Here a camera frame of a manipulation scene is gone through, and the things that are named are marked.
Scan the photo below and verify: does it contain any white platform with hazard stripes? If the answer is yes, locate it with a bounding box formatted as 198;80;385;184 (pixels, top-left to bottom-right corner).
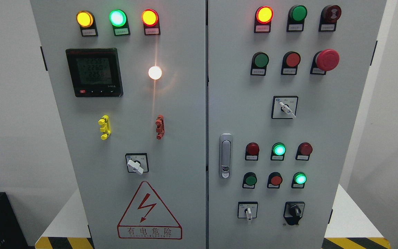
35;186;391;249

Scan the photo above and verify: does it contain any white glowing indicator lamp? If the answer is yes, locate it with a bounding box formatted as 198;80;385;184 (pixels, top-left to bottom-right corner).
148;66;162;81

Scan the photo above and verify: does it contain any dark red indicator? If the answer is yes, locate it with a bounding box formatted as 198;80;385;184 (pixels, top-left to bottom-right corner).
245;143;260;161
295;142;313;161

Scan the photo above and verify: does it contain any green pushbutton bottom row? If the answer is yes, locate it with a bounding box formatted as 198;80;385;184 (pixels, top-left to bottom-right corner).
242;172;257;189

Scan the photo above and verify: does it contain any black rotary knob switch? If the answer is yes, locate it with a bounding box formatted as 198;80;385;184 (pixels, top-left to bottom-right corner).
283;201;305;225

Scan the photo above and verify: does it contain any white handle selector switch left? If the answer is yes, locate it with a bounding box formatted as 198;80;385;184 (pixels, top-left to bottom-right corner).
125;153;150;175

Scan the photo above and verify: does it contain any red pushbutton bottom row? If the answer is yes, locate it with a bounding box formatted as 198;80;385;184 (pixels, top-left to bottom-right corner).
267;172;283;189

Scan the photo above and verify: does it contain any dark red indicator lower left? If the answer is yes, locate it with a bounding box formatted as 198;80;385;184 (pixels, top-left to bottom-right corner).
245;143;260;161

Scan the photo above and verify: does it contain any green lit indicator light top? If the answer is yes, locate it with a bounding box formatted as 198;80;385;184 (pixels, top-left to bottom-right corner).
109;9;131;36

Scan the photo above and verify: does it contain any red terminal connector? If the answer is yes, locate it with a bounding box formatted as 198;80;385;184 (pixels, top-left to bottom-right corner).
155;115;165;140

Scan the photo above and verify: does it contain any grey electrical control cabinet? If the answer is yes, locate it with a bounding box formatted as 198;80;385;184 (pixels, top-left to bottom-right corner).
30;0;387;249

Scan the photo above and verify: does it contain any black digital power meter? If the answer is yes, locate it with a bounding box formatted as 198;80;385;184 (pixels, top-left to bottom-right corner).
65;48;123;98

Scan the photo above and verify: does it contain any silver door lock handle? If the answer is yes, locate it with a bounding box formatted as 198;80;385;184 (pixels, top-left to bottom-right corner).
219;133;233;179

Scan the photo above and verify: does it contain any red electrical danger warning sticker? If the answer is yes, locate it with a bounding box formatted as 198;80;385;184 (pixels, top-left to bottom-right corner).
117;181;183;240

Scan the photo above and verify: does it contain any green pushbutton second row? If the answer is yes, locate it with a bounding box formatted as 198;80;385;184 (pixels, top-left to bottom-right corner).
250;52;269;76

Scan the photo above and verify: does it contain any red mushroom emergency stop button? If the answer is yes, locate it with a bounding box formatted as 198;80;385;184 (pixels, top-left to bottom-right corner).
310;49;340;75

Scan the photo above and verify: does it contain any white lever selector switch upper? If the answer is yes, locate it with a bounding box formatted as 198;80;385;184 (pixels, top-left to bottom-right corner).
271;96;299;119

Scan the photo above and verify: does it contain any orange-red indicator light left door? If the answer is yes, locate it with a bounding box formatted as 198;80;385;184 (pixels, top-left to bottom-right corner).
142;9;161;35

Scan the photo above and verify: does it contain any white lever selector switch bottom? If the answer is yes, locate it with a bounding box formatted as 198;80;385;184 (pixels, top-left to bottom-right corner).
237;201;258;223

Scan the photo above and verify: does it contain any dark red buzzer alarm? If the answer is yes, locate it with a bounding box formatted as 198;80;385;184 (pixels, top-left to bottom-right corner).
319;5;342;32

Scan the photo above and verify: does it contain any red lit indicator right door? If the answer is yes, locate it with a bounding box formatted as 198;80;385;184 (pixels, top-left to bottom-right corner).
254;5;274;33

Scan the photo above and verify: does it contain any dark red indicator lower right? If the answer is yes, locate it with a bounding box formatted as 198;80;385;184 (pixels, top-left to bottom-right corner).
295;142;313;161

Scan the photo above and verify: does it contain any yellow indicator light top left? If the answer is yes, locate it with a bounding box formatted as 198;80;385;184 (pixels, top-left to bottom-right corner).
76;10;98;37

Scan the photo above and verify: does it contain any green lit indicator lower middle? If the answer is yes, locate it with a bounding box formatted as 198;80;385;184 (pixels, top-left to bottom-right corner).
270;143;286;161

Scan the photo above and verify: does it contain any white lever selector switch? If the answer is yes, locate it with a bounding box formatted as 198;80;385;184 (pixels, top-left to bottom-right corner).
271;96;299;119
237;201;258;223

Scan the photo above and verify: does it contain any green lit indicator bottom row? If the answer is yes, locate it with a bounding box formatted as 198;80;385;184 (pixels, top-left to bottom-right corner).
292;172;307;189

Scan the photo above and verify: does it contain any red pushbutton second row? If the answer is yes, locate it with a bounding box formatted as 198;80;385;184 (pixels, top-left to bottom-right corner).
281;52;301;75

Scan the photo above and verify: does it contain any yellow terminal connector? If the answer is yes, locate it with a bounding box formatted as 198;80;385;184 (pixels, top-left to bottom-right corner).
98;115;112;140

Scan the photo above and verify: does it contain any green pushbutton top right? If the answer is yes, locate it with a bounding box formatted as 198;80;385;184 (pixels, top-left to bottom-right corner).
286;5;308;33

